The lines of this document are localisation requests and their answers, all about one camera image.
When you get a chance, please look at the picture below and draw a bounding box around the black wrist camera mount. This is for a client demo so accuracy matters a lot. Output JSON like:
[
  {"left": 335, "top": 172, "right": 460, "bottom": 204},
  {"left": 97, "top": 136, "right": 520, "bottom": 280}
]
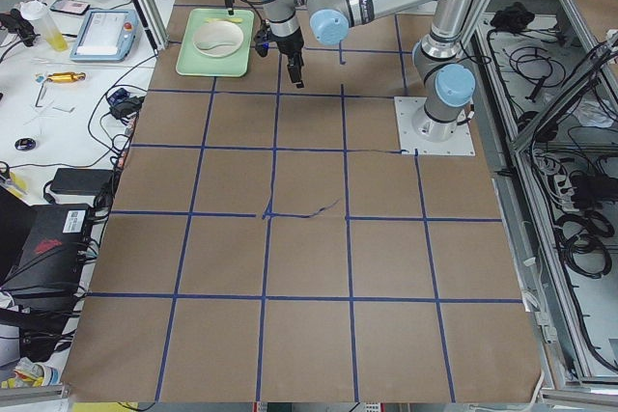
[{"left": 253, "top": 20, "right": 271, "bottom": 58}]

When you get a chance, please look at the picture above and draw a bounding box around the pale green plastic spoon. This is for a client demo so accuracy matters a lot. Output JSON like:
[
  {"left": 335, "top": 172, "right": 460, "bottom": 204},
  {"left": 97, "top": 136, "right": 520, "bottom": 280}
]
[{"left": 194, "top": 41, "right": 241, "bottom": 58}]

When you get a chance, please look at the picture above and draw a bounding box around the black computer box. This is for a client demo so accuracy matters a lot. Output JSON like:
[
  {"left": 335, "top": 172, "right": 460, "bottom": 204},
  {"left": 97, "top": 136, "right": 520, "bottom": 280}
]
[{"left": 1, "top": 202, "right": 93, "bottom": 294}]

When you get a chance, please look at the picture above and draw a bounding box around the yellow liquid plastic bottle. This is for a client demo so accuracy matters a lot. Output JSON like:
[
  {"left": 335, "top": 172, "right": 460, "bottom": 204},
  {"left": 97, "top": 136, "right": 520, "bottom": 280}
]
[{"left": 19, "top": 0, "right": 69, "bottom": 52}]

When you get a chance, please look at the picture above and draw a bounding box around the black power adapter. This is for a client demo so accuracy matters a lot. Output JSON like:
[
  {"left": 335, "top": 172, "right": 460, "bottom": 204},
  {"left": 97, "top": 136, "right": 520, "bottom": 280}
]
[{"left": 49, "top": 168, "right": 112, "bottom": 196}]

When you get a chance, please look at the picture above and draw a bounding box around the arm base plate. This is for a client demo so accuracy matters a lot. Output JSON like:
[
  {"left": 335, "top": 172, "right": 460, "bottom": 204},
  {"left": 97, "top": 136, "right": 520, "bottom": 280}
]
[{"left": 394, "top": 96, "right": 475, "bottom": 156}]

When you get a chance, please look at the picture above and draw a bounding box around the light green plastic tray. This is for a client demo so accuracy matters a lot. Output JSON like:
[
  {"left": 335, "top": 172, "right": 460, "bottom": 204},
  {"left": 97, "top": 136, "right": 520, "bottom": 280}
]
[{"left": 176, "top": 9, "right": 255, "bottom": 77}]

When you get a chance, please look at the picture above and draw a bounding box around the cream round plate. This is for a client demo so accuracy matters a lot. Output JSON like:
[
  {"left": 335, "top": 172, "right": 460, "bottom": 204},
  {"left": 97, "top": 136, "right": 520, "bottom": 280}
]
[{"left": 192, "top": 22, "right": 244, "bottom": 45}]

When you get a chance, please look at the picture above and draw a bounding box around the gold metal tool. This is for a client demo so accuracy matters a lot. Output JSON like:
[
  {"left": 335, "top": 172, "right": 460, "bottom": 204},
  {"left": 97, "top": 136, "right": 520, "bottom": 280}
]
[{"left": 35, "top": 71, "right": 86, "bottom": 84}]

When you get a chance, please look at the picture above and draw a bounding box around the yellow plastic fork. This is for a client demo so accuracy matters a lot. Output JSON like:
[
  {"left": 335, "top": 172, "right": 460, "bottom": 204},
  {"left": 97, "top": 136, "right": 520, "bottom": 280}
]
[{"left": 205, "top": 17, "right": 243, "bottom": 24}]

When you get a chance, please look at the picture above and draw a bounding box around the smartphone with pink screen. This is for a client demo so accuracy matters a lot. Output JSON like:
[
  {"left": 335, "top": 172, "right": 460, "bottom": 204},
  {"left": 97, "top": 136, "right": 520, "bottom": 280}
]
[{"left": 49, "top": 0, "right": 91, "bottom": 16}]

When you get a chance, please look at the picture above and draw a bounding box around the near blue teach pendant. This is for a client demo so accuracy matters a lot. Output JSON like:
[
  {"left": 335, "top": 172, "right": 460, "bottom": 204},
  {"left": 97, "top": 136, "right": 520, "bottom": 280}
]
[{"left": 70, "top": 10, "right": 138, "bottom": 62}]

